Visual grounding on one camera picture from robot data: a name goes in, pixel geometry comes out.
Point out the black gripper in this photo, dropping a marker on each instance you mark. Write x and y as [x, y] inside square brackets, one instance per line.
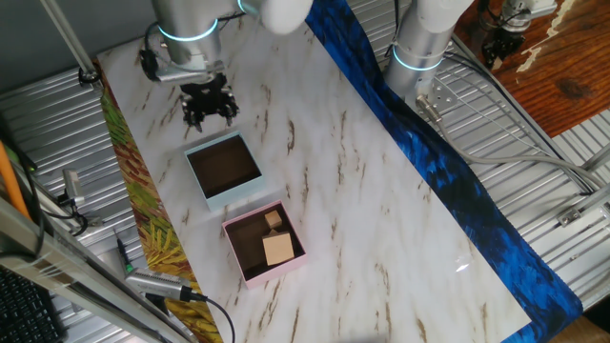
[209, 95]

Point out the medium wooden cube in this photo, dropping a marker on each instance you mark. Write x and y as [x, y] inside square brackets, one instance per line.
[273, 219]

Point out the small wooden cube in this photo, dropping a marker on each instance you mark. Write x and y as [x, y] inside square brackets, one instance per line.
[272, 232]

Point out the large wooden cube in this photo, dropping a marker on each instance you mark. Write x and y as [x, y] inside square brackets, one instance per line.
[278, 248]

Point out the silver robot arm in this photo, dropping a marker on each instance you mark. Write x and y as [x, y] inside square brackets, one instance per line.
[190, 19]

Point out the light blue cardboard box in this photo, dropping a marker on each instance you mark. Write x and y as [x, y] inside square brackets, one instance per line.
[236, 193]

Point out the pink cardboard box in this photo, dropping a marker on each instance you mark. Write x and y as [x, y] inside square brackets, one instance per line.
[276, 276]

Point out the yellow green painted cloth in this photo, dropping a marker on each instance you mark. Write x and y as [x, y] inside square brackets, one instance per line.
[143, 200]

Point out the silver metal pole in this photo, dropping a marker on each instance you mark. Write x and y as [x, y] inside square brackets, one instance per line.
[67, 33]

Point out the white vented device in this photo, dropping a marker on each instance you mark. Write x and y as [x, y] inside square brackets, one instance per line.
[157, 283]

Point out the white marble pattern sheet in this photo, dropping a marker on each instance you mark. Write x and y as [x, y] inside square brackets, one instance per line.
[381, 238]

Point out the orange tube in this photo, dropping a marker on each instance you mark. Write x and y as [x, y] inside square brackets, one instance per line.
[12, 186]

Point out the black keyboard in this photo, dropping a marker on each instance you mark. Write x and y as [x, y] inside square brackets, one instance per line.
[24, 309]

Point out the blue painted cloth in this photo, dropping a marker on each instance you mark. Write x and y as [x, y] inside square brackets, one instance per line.
[476, 200]

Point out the black idle gripper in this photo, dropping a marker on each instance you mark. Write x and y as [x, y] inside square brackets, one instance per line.
[500, 47]

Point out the brown wooden table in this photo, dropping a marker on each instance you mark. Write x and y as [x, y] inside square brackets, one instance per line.
[572, 57]

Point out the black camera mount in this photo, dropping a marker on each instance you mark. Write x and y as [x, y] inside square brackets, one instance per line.
[155, 301]

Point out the aluminium frame beam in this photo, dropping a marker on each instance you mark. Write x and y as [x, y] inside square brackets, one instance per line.
[71, 281]

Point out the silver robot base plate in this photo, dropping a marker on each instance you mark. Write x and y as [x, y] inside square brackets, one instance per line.
[443, 95]

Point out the silver corner bracket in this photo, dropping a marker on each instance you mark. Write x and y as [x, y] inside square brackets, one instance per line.
[569, 216]

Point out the aluminium rail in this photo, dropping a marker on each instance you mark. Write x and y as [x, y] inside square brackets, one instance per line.
[595, 205]

